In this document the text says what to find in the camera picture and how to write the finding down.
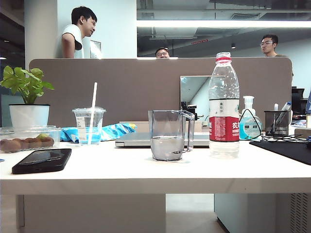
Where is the white desk cabinet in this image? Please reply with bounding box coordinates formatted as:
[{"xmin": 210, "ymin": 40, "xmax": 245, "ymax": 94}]
[{"xmin": 214, "ymin": 193, "xmax": 311, "ymax": 233}]

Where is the green leafy plant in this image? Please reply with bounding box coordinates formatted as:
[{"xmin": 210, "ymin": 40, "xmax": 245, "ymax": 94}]
[{"xmin": 0, "ymin": 66, "xmax": 55, "ymax": 105}]

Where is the blue snack bag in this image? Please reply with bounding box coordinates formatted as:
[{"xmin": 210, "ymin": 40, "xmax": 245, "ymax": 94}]
[{"xmin": 60, "ymin": 122, "xmax": 138, "ymax": 142}]

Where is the mineral water bottle red label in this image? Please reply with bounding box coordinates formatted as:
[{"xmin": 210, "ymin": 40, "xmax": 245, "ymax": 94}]
[{"xmin": 208, "ymin": 51, "xmax": 241, "ymax": 160}]

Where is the white drinking straw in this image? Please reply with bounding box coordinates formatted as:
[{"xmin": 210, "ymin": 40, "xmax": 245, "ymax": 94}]
[{"xmin": 87, "ymin": 82, "xmax": 98, "ymax": 144}]

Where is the clear grey measuring jug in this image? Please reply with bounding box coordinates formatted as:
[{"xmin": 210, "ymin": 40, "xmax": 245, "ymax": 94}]
[{"xmin": 148, "ymin": 109, "xmax": 196, "ymax": 162}]

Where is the standing man with glasses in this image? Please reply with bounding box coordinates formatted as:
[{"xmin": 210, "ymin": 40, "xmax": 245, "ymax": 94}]
[{"xmin": 259, "ymin": 33, "xmax": 288, "ymax": 58}]

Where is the black clamp mount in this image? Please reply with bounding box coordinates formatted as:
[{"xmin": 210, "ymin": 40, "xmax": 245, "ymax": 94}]
[{"xmin": 180, "ymin": 101, "xmax": 204, "ymax": 120}]

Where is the hand sanitizer pump bottle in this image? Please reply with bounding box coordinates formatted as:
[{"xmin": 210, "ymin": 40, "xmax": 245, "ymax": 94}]
[{"xmin": 239, "ymin": 95, "xmax": 263, "ymax": 140}]

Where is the brown desk divider panel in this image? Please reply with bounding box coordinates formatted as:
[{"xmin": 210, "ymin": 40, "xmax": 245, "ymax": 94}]
[{"xmin": 29, "ymin": 57, "xmax": 293, "ymax": 128}]

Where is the black mouse pad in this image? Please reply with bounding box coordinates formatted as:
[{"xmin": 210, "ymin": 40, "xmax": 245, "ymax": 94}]
[{"xmin": 249, "ymin": 140, "xmax": 311, "ymax": 166}]

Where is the clear plastic cup with lid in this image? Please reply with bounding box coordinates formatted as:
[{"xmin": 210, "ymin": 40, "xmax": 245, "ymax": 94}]
[{"xmin": 71, "ymin": 108, "xmax": 107, "ymax": 146}]

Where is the man in white shirt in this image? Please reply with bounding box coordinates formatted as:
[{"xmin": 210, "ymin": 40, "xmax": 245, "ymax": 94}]
[{"xmin": 61, "ymin": 6, "xmax": 98, "ymax": 59}]

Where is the black smartphone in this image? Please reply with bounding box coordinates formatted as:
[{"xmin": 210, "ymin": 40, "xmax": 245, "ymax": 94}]
[{"xmin": 11, "ymin": 148, "xmax": 73, "ymax": 175}]

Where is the seated man with glasses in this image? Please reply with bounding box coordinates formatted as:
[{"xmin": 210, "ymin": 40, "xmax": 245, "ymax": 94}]
[{"xmin": 155, "ymin": 47, "xmax": 170, "ymax": 59}]

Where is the silver Dell laptop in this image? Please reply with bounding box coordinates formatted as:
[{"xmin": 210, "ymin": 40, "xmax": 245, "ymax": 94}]
[{"xmin": 115, "ymin": 132, "xmax": 211, "ymax": 148}]

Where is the beige desk support panel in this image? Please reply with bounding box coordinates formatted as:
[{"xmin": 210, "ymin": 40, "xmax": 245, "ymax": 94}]
[{"xmin": 15, "ymin": 194, "xmax": 167, "ymax": 233}]

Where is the black mesh pen holder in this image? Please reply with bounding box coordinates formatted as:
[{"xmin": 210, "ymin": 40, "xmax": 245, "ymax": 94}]
[{"xmin": 263, "ymin": 110, "xmax": 292, "ymax": 137}]

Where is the black office chair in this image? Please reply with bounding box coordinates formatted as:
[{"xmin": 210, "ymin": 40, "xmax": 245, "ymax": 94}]
[{"xmin": 291, "ymin": 87, "xmax": 306, "ymax": 115}]

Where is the long beige box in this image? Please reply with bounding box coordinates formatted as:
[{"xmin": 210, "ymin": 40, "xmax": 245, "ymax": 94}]
[{"xmin": 119, "ymin": 120, "xmax": 210, "ymax": 134}]

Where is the white plant pot black rim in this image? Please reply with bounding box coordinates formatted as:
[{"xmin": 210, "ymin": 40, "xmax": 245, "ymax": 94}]
[{"xmin": 8, "ymin": 103, "xmax": 51, "ymax": 128}]

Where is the black charger cable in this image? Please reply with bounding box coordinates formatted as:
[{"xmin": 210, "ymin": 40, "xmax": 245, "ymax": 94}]
[{"xmin": 239, "ymin": 108, "xmax": 310, "ymax": 144}]

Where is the brown kiwi fruit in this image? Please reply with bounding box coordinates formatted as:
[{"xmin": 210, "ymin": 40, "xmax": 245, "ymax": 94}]
[
  {"xmin": 41, "ymin": 137, "xmax": 55, "ymax": 149},
  {"xmin": 0, "ymin": 138, "xmax": 22, "ymax": 153},
  {"xmin": 20, "ymin": 137, "xmax": 37, "ymax": 150}
]

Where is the clear plastic fruit box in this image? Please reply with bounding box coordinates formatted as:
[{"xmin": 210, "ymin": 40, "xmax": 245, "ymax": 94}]
[{"xmin": 0, "ymin": 125, "xmax": 63, "ymax": 154}]

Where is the framed wall picture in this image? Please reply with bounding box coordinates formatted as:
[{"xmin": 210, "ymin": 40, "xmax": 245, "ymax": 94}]
[{"xmin": 89, "ymin": 39, "xmax": 102, "ymax": 59}]

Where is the standing silver mirror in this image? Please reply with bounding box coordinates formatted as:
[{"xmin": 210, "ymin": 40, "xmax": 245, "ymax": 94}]
[{"xmin": 180, "ymin": 75, "xmax": 212, "ymax": 122}]

